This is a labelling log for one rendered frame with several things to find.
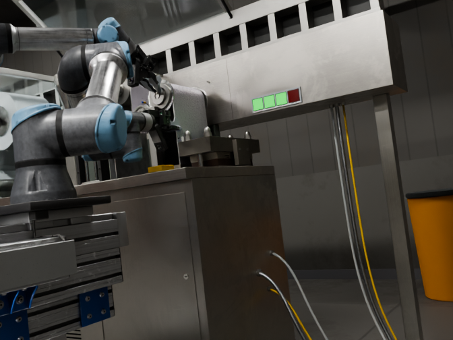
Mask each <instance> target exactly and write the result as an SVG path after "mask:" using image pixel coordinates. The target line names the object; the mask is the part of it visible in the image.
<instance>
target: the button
mask: <svg viewBox="0 0 453 340"><path fill-rule="evenodd" d="M170 169H174V165H159V166H154V167H149V168H148V172H149V173H151V172H156V171H166V170H170Z"/></svg>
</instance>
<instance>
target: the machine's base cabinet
mask: <svg viewBox="0 0 453 340"><path fill-rule="evenodd" d="M108 195H109V196H111V203H108V204H99V205H94V206H93V213H94V215H100V214H107V213H119V212H125V213H126V219H127V232H128V239H129V245H128V246H122V247H119V248H120V253H121V265H122V272H123V282H121V283H117V284H114V285H112V288H113V301H114V308H115V316H114V317H111V318H108V319H105V320H102V321H100V322H96V323H94V324H91V325H88V326H86V327H82V328H80V329H77V330H74V331H71V332H69V333H66V337H67V340H295V332H294V326H293V321H292V319H291V317H290V315H289V313H288V311H287V309H286V307H285V305H284V302H283V301H282V299H281V297H280V296H279V295H278V294H277V293H274V292H273V291H268V290H267V286H271V287H272V289H274V290H275V288H274V287H273V286H272V284H271V283H270V282H269V281H268V280H266V279H265V278H263V277H258V276H257V275H256V270H257V269H261V270H262V272H263V273H265V274H267V275H268V276H269V277H270V278H272V279H273V280H274V282H275V283H276V284H277V285H278V286H279V288H280V289H281V291H282V292H283V294H284V296H285V298H286V299H287V300H288V302H289V303H290V304H291V299H290V293H289V282H288V277H287V271H286V265H285V263H284V262H283V261H282V260H281V259H279V258H278V257H276V256H271V255H270V250H274V253H276V254H278V255H279V256H281V257H282V258H283V259H284V260H285V254H284V244H283V238H282V227H281V222H280V211H279V205H278V194H277V189H276V178H275V174H271V175H245V176H231V177H204V178H191V179H182V180H178V181H169V182H164V183H156V184H151V185H146V186H138V187H133V188H124V189H120V190H111V191H106V192H98V193H93V194H84V195H79V196H77V198H83V197H92V196H108ZM285 261H286V260H285Z"/></svg>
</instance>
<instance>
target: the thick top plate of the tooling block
mask: <svg viewBox="0 0 453 340"><path fill-rule="evenodd" d="M235 139H238V140H248V145H249V152H252V154H253V153H258V152H260V143H259V140H254V139H245V138H227V137H218V136H206V137H203V138H196V139H193V140H187V141H183V142H179V154H180V157H191V156H195V155H198V154H206V153H210V152H233V141H232V140H235Z"/></svg>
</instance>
